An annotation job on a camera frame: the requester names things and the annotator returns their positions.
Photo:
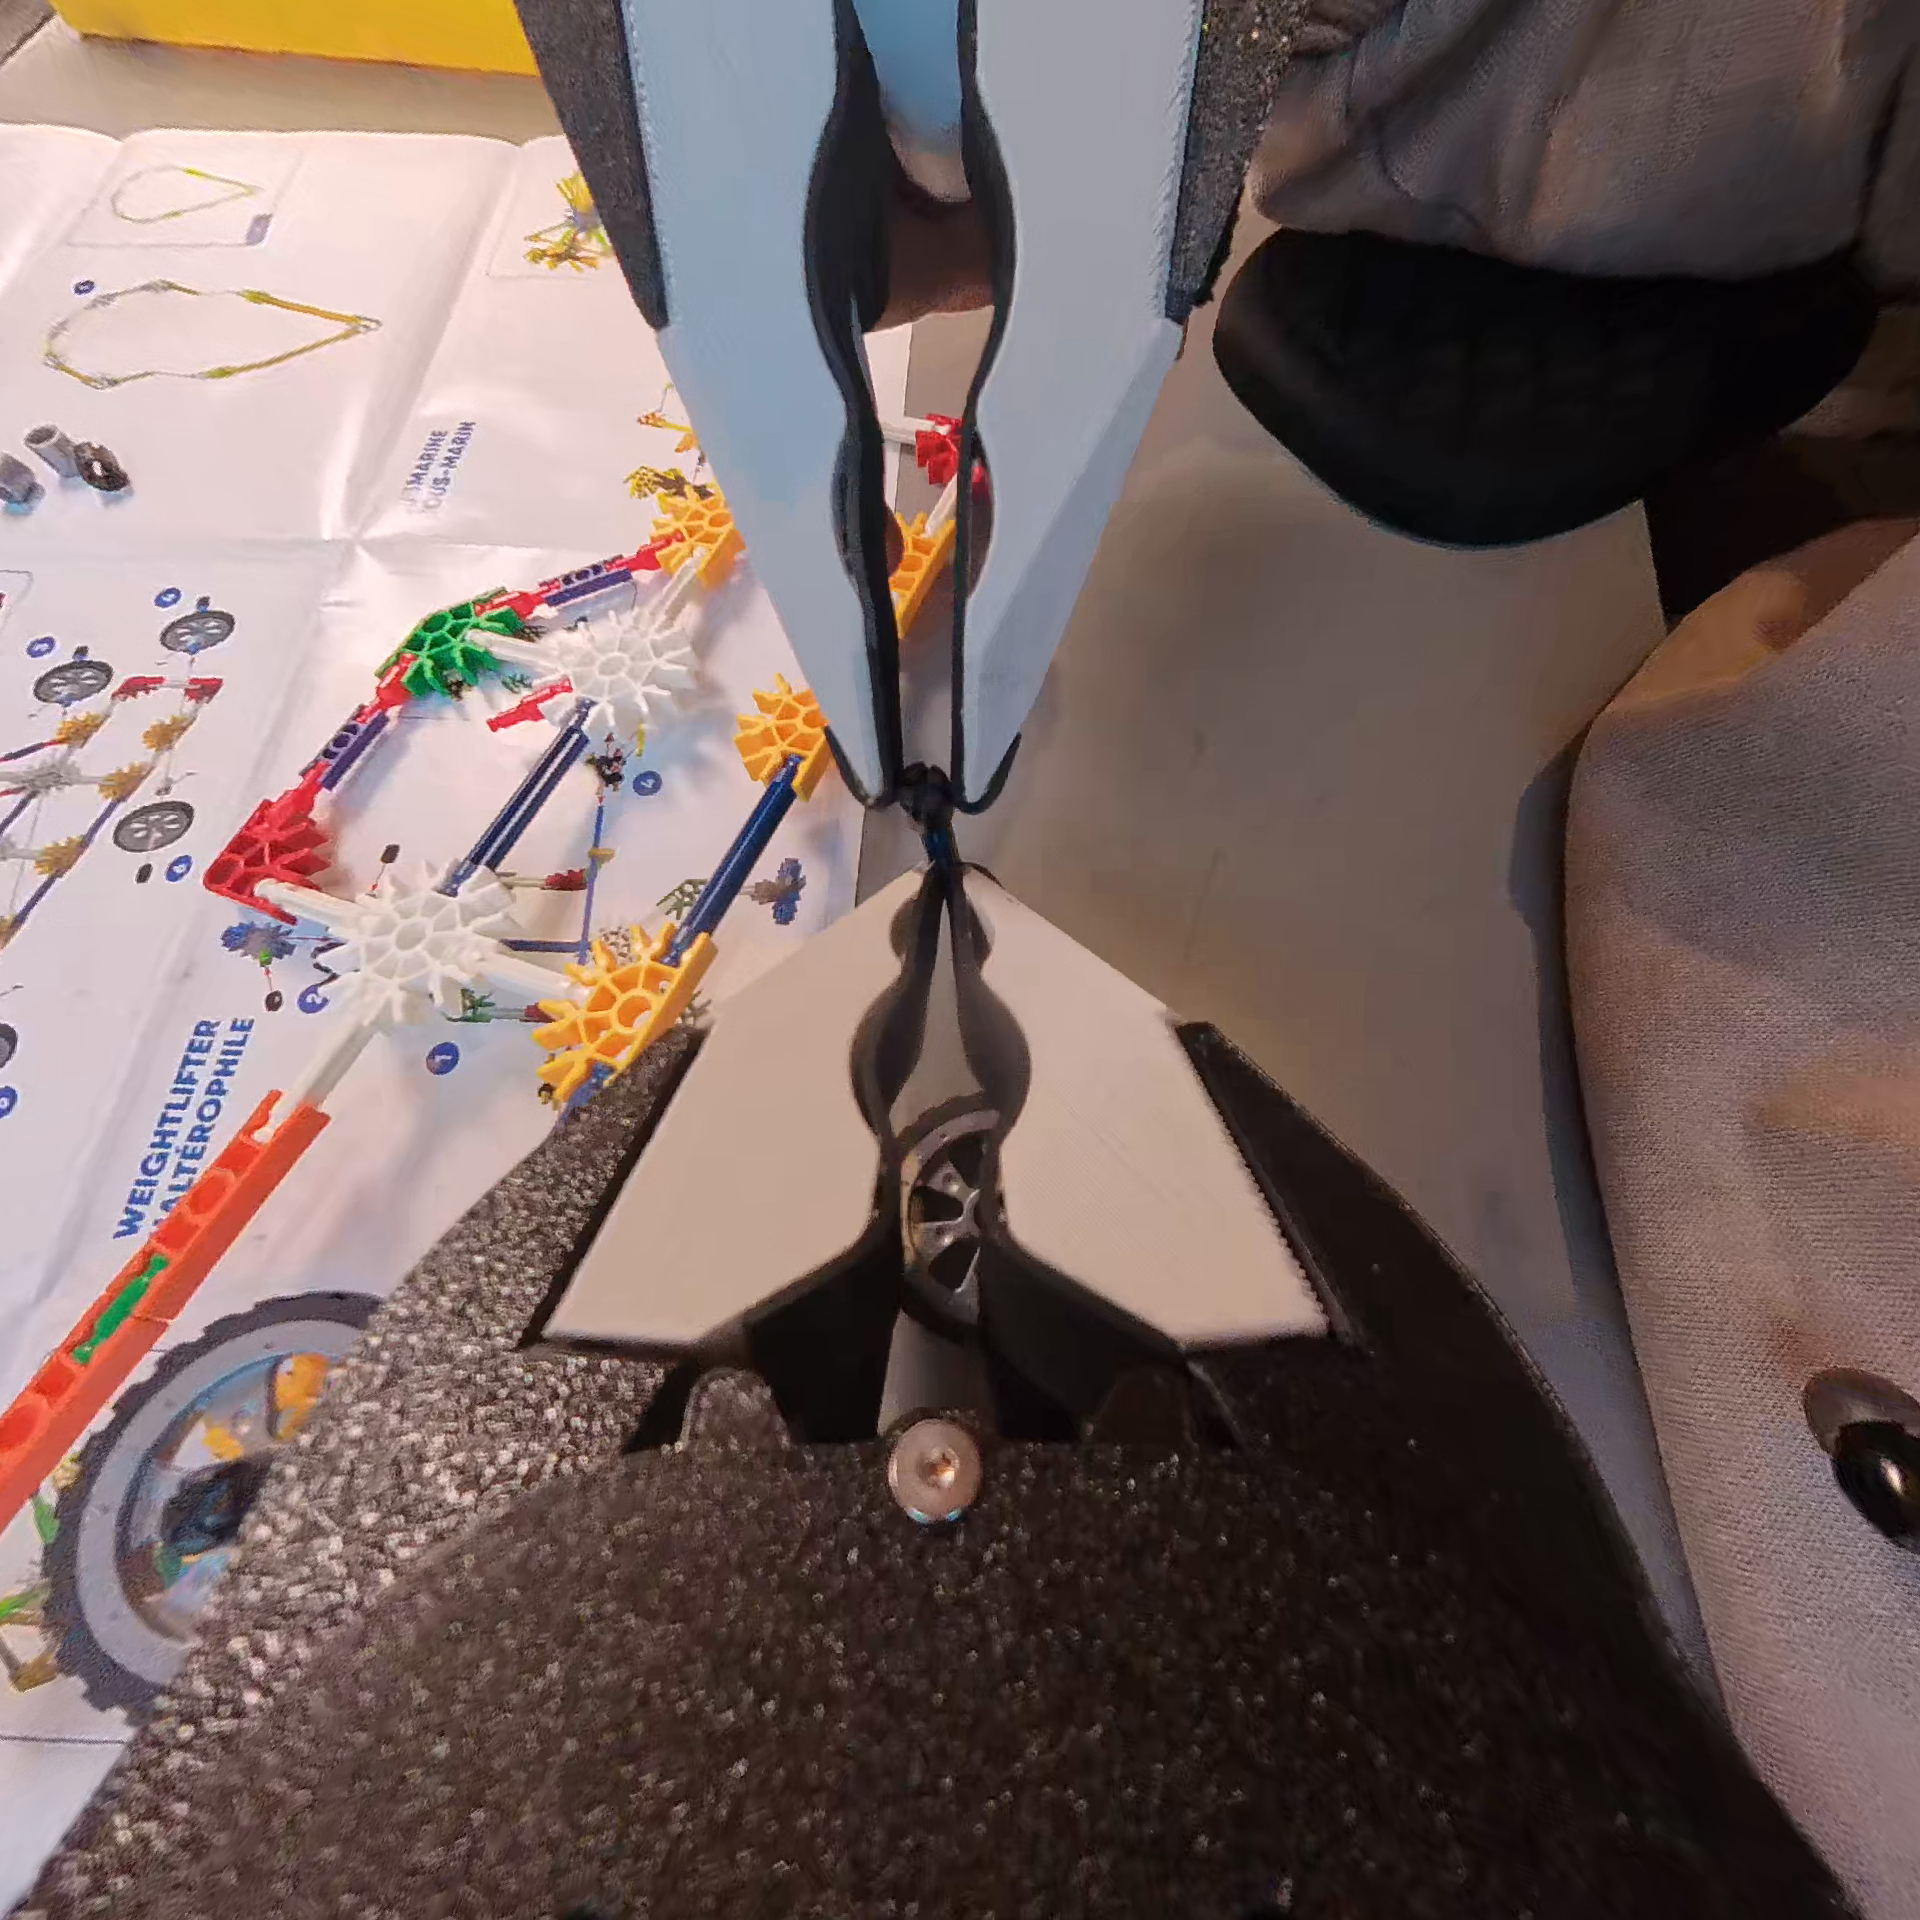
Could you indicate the small black toy wheel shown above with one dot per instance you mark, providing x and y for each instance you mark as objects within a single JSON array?
[
  {"x": 181, "y": 1501},
  {"x": 954, "y": 1201}
]

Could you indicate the printed instruction sheet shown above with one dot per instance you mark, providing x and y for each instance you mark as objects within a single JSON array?
[{"x": 301, "y": 360}]

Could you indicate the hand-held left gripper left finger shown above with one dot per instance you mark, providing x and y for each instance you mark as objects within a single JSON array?
[{"x": 721, "y": 1201}]

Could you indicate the yellow plastic bin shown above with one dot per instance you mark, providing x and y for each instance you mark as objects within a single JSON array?
[{"x": 301, "y": 33}]

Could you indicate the small black connector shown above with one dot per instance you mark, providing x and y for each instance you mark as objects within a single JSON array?
[
  {"x": 104, "y": 467},
  {"x": 932, "y": 794}
]

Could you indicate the black rounded object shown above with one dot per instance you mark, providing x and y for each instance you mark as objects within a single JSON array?
[{"x": 1531, "y": 374}]

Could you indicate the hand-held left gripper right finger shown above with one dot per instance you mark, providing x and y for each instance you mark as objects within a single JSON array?
[{"x": 1154, "y": 1201}]

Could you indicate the grey desk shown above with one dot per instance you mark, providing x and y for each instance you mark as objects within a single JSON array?
[{"x": 1320, "y": 780}]

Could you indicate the colourful construction toy model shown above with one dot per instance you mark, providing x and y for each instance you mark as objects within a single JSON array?
[{"x": 420, "y": 933}]

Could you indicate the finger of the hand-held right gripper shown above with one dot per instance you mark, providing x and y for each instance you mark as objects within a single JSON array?
[
  {"x": 734, "y": 271},
  {"x": 1080, "y": 271}
]

